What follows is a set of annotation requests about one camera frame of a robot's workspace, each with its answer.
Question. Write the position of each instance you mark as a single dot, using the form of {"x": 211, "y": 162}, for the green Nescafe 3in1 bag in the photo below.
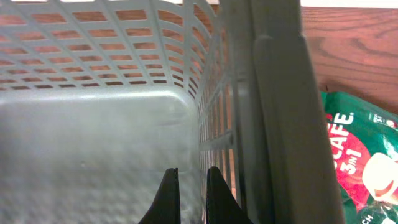
{"x": 363, "y": 139}

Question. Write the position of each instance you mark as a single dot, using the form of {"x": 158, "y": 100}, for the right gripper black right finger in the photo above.
{"x": 221, "y": 207}

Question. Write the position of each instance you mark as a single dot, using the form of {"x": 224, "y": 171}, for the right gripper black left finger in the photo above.
{"x": 165, "y": 208}

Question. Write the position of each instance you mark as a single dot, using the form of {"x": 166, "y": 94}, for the grey plastic lattice basket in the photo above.
{"x": 100, "y": 98}

